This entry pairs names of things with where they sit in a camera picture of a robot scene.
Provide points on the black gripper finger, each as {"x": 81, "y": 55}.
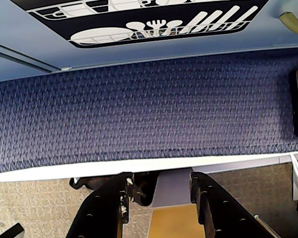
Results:
{"x": 221, "y": 213}
{"x": 101, "y": 210}

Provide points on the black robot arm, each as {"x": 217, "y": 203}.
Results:
{"x": 142, "y": 188}

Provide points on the grey table support beam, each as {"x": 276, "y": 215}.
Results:
{"x": 172, "y": 191}

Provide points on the black bar on floor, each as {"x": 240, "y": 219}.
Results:
{"x": 13, "y": 230}

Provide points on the blue woven floor mat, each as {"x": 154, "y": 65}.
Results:
{"x": 149, "y": 111}

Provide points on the blue toy kitchen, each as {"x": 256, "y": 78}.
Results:
{"x": 15, "y": 73}

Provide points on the black dishwasher rack sticker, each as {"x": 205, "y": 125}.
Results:
{"x": 144, "y": 17}

